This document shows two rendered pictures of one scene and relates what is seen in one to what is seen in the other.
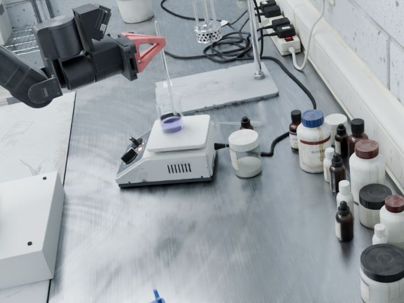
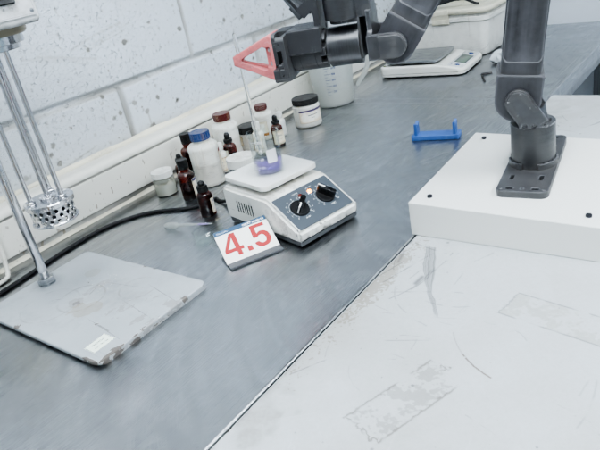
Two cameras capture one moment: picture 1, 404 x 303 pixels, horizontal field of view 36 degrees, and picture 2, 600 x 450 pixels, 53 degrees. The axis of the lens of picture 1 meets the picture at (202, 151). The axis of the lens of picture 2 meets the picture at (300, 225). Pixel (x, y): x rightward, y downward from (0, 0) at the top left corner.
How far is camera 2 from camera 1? 1.95 m
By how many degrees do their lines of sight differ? 110
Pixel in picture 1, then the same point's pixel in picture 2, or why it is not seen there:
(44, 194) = (442, 178)
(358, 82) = (120, 152)
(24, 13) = not seen: outside the picture
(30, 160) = (420, 303)
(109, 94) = (162, 403)
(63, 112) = (278, 403)
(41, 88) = not seen: hidden behind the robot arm
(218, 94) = (112, 280)
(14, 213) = (486, 168)
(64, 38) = not seen: outside the picture
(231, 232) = (327, 161)
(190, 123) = (249, 172)
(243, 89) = (91, 271)
